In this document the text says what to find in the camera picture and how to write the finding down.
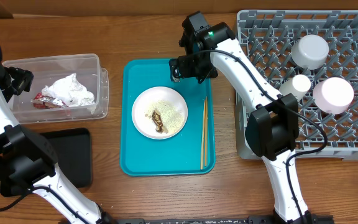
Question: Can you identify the red foil snack wrapper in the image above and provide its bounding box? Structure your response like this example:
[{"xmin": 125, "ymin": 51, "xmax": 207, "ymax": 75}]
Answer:
[{"xmin": 31, "ymin": 93, "xmax": 67, "ymax": 110}]

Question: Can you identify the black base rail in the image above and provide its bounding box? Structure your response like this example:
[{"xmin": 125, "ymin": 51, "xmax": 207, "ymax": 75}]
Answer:
[{"xmin": 116, "ymin": 215, "xmax": 335, "ymax": 224}]

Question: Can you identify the brown food scrap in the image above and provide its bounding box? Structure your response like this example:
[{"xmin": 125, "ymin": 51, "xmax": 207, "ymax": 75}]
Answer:
[{"xmin": 152, "ymin": 109, "xmax": 168, "ymax": 134}]

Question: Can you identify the white napkin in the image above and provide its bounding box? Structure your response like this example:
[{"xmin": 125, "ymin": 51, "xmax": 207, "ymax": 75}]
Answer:
[{"xmin": 41, "ymin": 73, "xmax": 95, "ymax": 107}]

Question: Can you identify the clear plastic waste bin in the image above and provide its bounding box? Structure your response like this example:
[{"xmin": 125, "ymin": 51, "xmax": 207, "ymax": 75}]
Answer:
[{"xmin": 2, "ymin": 54, "xmax": 109, "ymax": 124}]

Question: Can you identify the white paper cup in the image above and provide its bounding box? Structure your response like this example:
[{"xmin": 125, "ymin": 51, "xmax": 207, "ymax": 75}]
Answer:
[{"xmin": 279, "ymin": 74, "xmax": 311, "ymax": 101}]

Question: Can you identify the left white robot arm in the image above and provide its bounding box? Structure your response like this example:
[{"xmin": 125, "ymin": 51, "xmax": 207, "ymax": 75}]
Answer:
[{"xmin": 0, "ymin": 49, "xmax": 115, "ymax": 223}]

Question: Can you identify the grey dishwasher rack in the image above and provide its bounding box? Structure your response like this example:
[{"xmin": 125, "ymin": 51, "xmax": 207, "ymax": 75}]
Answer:
[{"xmin": 236, "ymin": 10, "xmax": 358, "ymax": 161}]

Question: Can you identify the right wooden chopstick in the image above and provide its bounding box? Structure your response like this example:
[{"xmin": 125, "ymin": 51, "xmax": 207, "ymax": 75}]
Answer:
[{"xmin": 204, "ymin": 97, "xmax": 208, "ymax": 167}]

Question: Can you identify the large white dinner plate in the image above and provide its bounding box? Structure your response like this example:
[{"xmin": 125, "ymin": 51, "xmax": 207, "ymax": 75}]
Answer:
[{"xmin": 132, "ymin": 86, "xmax": 188, "ymax": 140}]

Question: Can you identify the grey shallow bowl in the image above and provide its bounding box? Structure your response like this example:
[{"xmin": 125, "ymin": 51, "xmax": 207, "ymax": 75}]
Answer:
[{"xmin": 291, "ymin": 34, "xmax": 329, "ymax": 70}]

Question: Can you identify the teal plastic serving tray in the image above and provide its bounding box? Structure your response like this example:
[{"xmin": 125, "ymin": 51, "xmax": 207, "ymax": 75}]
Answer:
[{"xmin": 120, "ymin": 58, "xmax": 216, "ymax": 176}]

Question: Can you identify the left wooden chopstick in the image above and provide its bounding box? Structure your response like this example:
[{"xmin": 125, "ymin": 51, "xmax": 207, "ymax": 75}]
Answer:
[{"xmin": 200, "ymin": 100, "xmax": 206, "ymax": 170}]

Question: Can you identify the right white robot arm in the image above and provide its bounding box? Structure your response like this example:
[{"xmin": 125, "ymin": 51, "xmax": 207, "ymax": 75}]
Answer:
[{"xmin": 169, "ymin": 11, "xmax": 313, "ymax": 223}]

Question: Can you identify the black plastic tray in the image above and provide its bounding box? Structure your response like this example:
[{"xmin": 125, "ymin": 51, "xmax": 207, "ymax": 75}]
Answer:
[{"xmin": 0, "ymin": 125, "xmax": 93, "ymax": 197}]

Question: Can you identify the wooden chopstick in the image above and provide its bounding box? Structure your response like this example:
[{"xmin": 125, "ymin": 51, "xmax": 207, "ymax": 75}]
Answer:
[
  {"xmin": 204, "ymin": 97, "xmax": 208, "ymax": 167},
  {"xmin": 200, "ymin": 100, "xmax": 206, "ymax": 170}
]

